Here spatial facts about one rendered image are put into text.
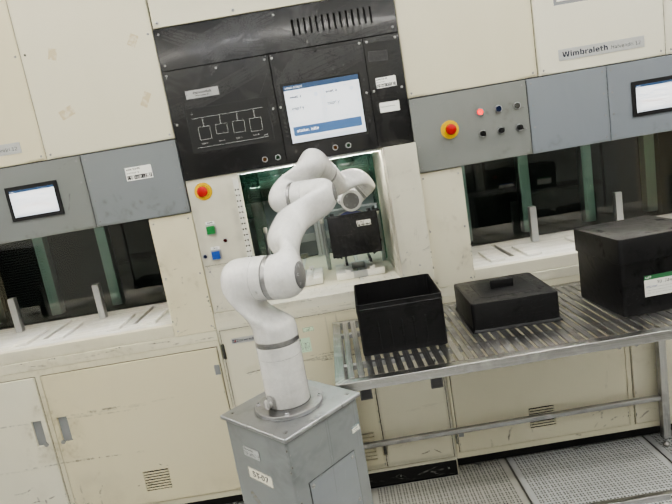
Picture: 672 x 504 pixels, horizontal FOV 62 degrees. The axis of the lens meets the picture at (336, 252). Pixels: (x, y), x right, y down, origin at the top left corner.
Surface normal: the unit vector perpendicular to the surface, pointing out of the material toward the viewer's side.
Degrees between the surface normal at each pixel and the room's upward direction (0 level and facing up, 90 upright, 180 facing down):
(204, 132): 90
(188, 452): 90
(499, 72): 90
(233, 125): 90
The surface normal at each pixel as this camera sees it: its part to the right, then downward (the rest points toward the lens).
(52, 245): 0.02, 0.18
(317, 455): 0.71, 0.01
